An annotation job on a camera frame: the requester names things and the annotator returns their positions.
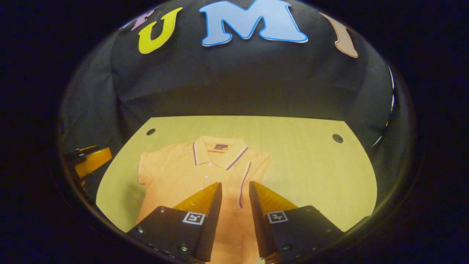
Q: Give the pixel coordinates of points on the black backdrop cloth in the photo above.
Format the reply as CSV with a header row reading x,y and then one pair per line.
x,y
234,80

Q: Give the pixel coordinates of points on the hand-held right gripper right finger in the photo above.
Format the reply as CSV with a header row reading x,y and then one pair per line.
x,y
256,216

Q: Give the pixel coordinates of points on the orange polo T-shirt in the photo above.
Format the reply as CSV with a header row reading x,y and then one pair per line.
x,y
176,172

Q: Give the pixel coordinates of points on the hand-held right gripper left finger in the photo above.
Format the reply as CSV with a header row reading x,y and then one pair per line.
x,y
214,216

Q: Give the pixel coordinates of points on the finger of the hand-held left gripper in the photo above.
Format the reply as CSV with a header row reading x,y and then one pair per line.
x,y
96,161
77,155

